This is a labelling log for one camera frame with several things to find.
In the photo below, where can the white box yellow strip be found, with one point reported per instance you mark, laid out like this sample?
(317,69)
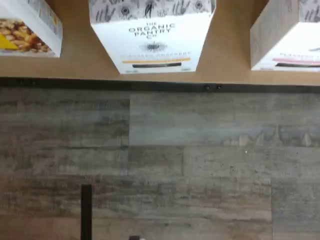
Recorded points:
(155,37)

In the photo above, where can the yellow granola box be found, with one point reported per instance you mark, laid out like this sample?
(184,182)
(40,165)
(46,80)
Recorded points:
(25,32)

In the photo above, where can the white box pink strip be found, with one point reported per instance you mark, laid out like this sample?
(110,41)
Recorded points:
(287,45)

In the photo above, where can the black metal bar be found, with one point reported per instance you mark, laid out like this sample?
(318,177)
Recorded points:
(86,212)

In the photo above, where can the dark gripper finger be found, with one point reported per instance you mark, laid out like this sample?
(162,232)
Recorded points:
(135,238)

